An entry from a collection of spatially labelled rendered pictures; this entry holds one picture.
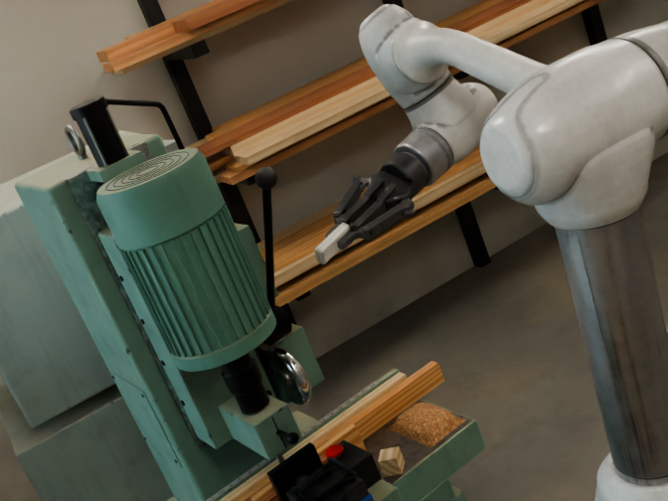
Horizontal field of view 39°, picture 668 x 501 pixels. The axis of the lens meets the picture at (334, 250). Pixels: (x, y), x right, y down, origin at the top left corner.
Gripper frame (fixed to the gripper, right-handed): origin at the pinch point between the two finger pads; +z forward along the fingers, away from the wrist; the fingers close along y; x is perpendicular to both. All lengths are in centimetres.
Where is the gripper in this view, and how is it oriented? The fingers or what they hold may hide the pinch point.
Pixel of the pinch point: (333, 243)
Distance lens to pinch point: 149.0
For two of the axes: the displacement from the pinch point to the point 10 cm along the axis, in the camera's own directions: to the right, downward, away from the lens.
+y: -7.5, -4.1, 5.2
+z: -6.5, 6.3, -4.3
